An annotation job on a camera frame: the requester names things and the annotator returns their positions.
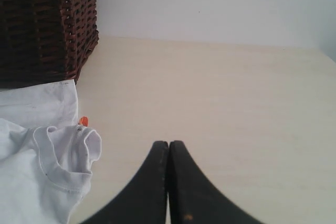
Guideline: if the white t-shirt red lettering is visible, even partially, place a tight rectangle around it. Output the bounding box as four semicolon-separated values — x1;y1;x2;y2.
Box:
1;80;101;223

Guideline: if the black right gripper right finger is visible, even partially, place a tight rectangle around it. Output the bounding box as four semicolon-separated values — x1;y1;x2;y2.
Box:
169;141;260;224

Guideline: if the dark brown wicker basket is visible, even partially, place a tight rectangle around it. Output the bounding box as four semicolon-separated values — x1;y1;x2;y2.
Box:
1;0;99;88

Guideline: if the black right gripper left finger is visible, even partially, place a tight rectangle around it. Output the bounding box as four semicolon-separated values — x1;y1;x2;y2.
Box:
83;141;169;224

